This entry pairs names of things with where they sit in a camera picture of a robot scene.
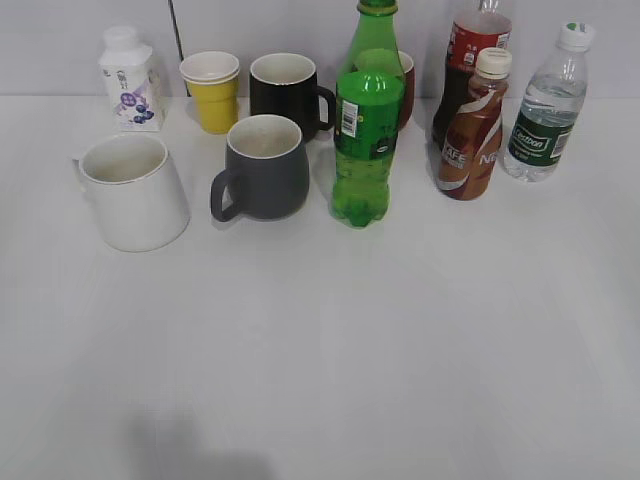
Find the white blueberry yogurt bottle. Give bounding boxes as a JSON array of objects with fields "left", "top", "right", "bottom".
[{"left": 99, "top": 26, "right": 164, "bottom": 132}]

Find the grey ceramic mug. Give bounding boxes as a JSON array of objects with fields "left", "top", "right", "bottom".
[{"left": 210, "top": 114, "right": 310, "bottom": 222}]

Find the black wall cable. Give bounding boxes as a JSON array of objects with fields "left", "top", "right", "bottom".
[{"left": 168, "top": 0, "right": 192, "bottom": 99}]

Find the white ceramic mug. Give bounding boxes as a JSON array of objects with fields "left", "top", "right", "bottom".
[{"left": 71, "top": 133, "right": 191, "bottom": 252}]

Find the brown coffee drink bottle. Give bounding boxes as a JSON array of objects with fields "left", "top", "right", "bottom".
[{"left": 436, "top": 47, "right": 512, "bottom": 201}]

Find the green plastic soda bottle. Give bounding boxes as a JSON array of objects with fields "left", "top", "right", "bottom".
[{"left": 331, "top": 0, "right": 405, "bottom": 228}]

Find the yellow paper cup stack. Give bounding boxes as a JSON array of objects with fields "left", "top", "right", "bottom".
[{"left": 179, "top": 51, "right": 240, "bottom": 134}]

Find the black ceramic mug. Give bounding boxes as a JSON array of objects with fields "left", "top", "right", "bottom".
[{"left": 249, "top": 52, "right": 336, "bottom": 142}]

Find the red label cola bottle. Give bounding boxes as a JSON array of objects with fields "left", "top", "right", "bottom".
[{"left": 431, "top": 0, "right": 512, "bottom": 149}]

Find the dark red ceramic mug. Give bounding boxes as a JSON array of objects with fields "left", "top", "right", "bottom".
[{"left": 398, "top": 51, "right": 415, "bottom": 130}]

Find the clear water bottle green label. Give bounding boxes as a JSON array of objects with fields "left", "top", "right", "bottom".
[{"left": 503, "top": 21, "right": 595, "bottom": 182}]

